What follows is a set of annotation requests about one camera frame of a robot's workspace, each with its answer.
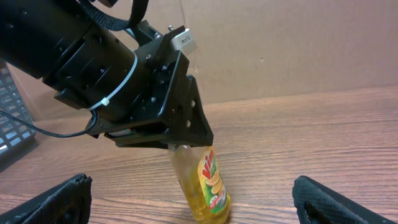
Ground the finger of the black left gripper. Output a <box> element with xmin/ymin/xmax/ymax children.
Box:
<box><xmin>169</xmin><ymin>75</ymin><xmax>214</xmax><ymax>147</ymax></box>

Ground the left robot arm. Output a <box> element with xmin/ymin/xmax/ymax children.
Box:
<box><xmin>1</xmin><ymin>0</ymin><xmax>213</xmax><ymax>149</ymax></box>

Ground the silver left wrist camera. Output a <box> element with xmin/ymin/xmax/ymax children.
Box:
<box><xmin>170</xmin><ymin>29</ymin><xmax>197</xmax><ymax>56</ymax></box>

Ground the grey plastic mesh basket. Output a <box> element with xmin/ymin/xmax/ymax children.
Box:
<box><xmin>1</xmin><ymin>60</ymin><xmax>37</xmax><ymax>170</ymax></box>

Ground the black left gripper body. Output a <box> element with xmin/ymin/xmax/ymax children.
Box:
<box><xmin>85</xmin><ymin>21</ymin><xmax>189</xmax><ymax>148</ymax></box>

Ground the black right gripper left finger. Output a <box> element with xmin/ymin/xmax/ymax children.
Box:
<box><xmin>1</xmin><ymin>174</ymin><xmax>93</xmax><ymax>224</ymax></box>

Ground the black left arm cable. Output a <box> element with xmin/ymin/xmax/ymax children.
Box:
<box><xmin>0</xmin><ymin>108</ymin><xmax>99</xmax><ymax>138</ymax></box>

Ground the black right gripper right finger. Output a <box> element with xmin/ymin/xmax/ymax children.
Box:
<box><xmin>292</xmin><ymin>175</ymin><xmax>396</xmax><ymax>224</ymax></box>

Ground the yellow dish soap bottle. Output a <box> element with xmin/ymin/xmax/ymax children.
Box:
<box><xmin>169</xmin><ymin>145</ymin><xmax>231</xmax><ymax>223</ymax></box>

